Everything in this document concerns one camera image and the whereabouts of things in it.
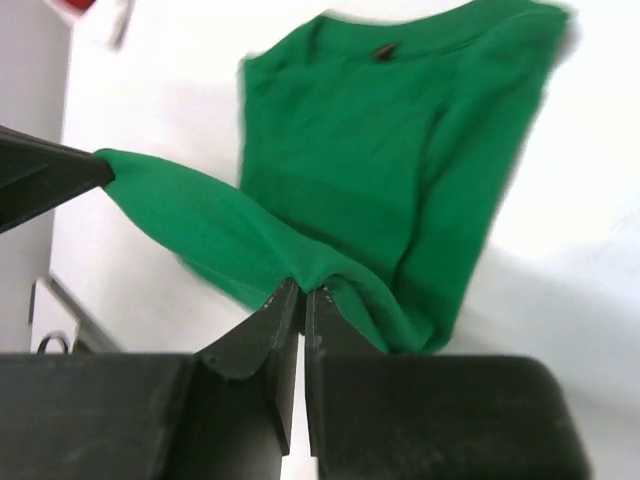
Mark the white t-shirt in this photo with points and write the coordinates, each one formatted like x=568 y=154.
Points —
x=105 y=22

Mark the green t-shirt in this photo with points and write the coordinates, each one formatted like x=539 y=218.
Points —
x=374 y=160

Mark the red t-shirt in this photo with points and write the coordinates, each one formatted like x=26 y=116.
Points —
x=79 y=5

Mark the aluminium table rail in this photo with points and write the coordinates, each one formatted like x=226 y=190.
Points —
x=60 y=325

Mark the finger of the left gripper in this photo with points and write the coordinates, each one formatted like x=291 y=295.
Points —
x=39 y=175

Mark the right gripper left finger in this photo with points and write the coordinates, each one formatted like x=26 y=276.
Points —
x=265 y=346

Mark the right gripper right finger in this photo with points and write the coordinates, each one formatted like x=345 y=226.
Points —
x=345 y=381

